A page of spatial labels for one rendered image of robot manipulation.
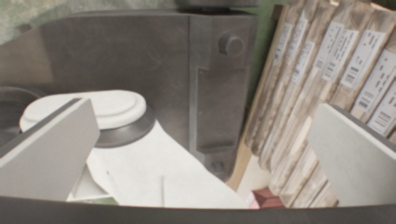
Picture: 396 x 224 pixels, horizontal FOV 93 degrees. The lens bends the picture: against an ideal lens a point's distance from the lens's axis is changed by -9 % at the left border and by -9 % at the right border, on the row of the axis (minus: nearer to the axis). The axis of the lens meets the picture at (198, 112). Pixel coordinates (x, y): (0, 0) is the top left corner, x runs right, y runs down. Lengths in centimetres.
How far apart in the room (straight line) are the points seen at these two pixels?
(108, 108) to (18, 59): 25
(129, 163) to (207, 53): 26
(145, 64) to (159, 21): 10
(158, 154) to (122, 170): 6
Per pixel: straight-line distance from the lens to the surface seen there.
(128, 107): 36
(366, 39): 45
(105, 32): 46
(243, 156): 81
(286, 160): 56
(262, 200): 97
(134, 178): 30
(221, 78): 48
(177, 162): 31
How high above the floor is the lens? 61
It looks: 57 degrees down
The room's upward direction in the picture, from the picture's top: 160 degrees clockwise
